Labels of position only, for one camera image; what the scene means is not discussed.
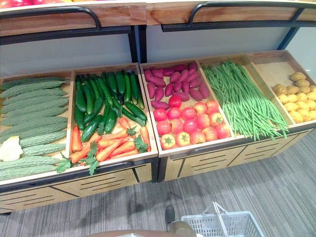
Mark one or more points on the white plastic shopping basket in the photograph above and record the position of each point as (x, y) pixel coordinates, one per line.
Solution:
(237, 224)

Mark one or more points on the red tomato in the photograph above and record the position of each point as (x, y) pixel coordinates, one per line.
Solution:
(203, 121)
(188, 113)
(197, 137)
(210, 133)
(212, 106)
(163, 127)
(160, 114)
(223, 131)
(182, 139)
(200, 108)
(174, 113)
(168, 141)
(190, 126)
(177, 126)
(216, 119)

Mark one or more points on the purple sweet potato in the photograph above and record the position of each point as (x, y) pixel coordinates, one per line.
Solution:
(195, 83)
(177, 86)
(159, 93)
(169, 89)
(185, 87)
(192, 66)
(148, 75)
(195, 94)
(184, 75)
(151, 90)
(169, 71)
(180, 67)
(193, 76)
(175, 77)
(158, 81)
(158, 73)
(204, 90)
(160, 105)
(182, 96)

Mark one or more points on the orange carrot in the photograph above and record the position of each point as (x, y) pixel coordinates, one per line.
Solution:
(124, 154)
(114, 135)
(124, 122)
(76, 139)
(108, 148)
(95, 138)
(123, 146)
(80, 154)
(106, 143)
(145, 137)

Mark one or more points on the dark green cucumber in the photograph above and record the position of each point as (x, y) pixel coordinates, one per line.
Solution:
(134, 85)
(91, 128)
(105, 91)
(120, 82)
(79, 117)
(89, 98)
(80, 100)
(135, 111)
(93, 85)
(105, 114)
(140, 98)
(78, 81)
(94, 108)
(110, 121)
(117, 107)
(127, 86)
(130, 116)
(112, 82)

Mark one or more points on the wooden bin divider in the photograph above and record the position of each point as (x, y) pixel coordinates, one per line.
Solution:
(220, 107)
(256, 71)

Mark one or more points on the pile of long green beans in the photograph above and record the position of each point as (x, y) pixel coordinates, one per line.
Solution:
(244, 98)

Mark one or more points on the robot dark foot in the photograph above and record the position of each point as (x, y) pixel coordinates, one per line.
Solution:
(169, 214)

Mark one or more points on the wooden shelf board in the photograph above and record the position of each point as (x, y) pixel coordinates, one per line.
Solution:
(168, 12)
(118, 14)

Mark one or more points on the green bitter gourd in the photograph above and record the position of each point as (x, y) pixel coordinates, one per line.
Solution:
(44, 149)
(39, 106)
(34, 121)
(29, 135)
(27, 162)
(37, 100)
(32, 80)
(37, 114)
(37, 93)
(43, 139)
(24, 170)
(32, 128)
(34, 87)

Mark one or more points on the yellow potato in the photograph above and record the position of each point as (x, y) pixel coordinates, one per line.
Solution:
(313, 115)
(302, 83)
(301, 105)
(279, 89)
(311, 104)
(311, 96)
(296, 116)
(292, 98)
(301, 97)
(292, 89)
(307, 115)
(291, 106)
(304, 89)
(298, 76)
(283, 98)

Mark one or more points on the white cauliflower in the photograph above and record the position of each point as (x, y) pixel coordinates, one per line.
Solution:
(10, 148)

